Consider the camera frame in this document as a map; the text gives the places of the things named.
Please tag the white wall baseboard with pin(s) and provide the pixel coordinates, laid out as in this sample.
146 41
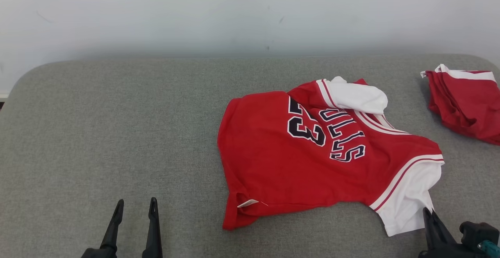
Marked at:
4 95

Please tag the red basketball jersey white sleeves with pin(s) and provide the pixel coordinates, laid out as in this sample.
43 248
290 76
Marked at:
273 164

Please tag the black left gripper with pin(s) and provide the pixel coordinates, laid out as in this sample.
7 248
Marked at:
99 254

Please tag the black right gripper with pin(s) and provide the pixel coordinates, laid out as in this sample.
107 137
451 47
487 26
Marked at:
449 252

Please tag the red shorts white trim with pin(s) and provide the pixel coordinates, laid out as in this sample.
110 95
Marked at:
468 105

